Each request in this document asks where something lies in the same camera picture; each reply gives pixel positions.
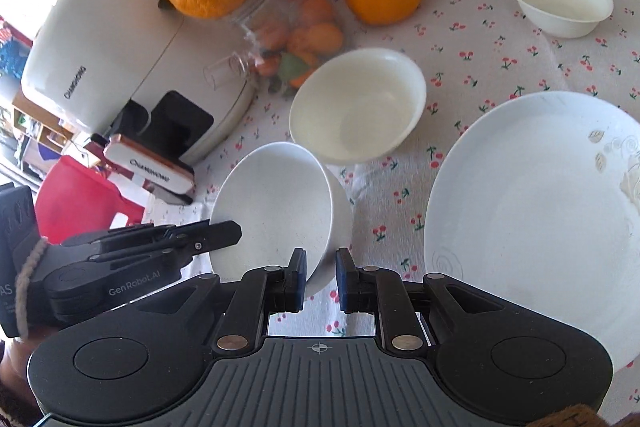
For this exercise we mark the glass jar of small oranges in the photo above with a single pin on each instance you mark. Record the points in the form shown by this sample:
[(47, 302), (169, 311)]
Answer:
[(305, 42)]

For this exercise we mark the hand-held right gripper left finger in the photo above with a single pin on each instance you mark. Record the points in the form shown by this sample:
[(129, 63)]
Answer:
[(299, 279)]

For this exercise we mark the white bowl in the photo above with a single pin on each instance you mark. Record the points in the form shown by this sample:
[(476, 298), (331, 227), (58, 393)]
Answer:
[(272, 207)]

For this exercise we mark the person's left forearm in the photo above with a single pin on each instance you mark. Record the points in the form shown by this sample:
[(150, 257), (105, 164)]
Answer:
[(12, 382)]

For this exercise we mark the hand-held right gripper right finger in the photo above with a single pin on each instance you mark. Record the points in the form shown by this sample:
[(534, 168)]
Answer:
[(343, 279)]

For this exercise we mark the white air fryer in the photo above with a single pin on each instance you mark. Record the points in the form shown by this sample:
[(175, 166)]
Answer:
[(110, 37)]

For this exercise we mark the red plastic stool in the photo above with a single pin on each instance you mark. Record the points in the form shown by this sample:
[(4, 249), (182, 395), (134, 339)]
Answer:
[(80, 202)]

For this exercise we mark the white plate with floral print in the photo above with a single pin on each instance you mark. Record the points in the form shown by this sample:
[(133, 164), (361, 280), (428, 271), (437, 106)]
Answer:
[(530, 227)]

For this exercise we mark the cherry print tablecloth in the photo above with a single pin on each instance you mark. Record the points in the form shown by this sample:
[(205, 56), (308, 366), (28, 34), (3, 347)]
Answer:
[(475, 67)]

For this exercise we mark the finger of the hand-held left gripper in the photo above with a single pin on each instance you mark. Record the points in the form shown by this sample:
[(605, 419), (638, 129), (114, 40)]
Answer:
[(222, 234)]

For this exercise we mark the wide cream bowl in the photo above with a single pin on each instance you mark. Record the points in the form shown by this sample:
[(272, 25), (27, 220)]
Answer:
[(357, 107)]

